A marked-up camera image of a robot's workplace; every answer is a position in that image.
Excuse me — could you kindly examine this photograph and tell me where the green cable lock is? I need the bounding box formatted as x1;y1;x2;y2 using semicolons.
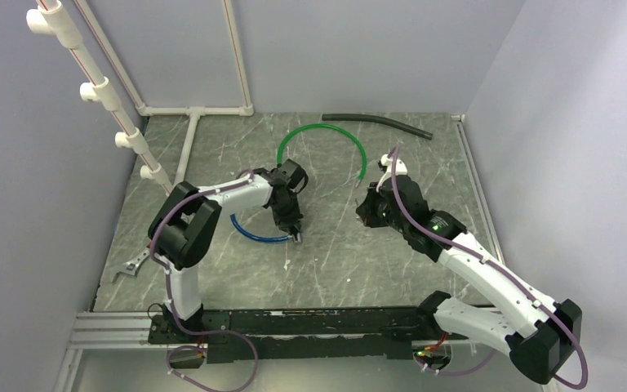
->
276;123;368;188

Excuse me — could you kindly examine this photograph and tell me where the blue cable lock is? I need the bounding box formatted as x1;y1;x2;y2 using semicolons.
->
230;214;302;243

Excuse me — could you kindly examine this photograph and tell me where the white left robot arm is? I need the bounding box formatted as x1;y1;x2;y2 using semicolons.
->
148;159;309;343

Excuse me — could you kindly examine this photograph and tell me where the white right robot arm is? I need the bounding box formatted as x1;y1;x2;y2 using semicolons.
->
356;175;583;385

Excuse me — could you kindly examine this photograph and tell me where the black foam tube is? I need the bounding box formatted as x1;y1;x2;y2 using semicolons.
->
321;114;434;140

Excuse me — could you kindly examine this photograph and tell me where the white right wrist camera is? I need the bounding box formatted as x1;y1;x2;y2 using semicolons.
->
376;154;407;191

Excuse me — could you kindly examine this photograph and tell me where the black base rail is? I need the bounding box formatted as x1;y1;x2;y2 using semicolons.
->
148;306;447;364

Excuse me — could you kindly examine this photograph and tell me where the red handled adjustable wrench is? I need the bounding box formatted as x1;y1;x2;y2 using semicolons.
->
111;247;150;284

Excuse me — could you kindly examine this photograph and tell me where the aluminium extrusion frame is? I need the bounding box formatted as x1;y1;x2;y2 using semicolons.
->
53;114;563;392

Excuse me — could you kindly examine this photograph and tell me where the white PVC pipe frame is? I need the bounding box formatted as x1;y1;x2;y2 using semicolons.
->
26;1;255;194

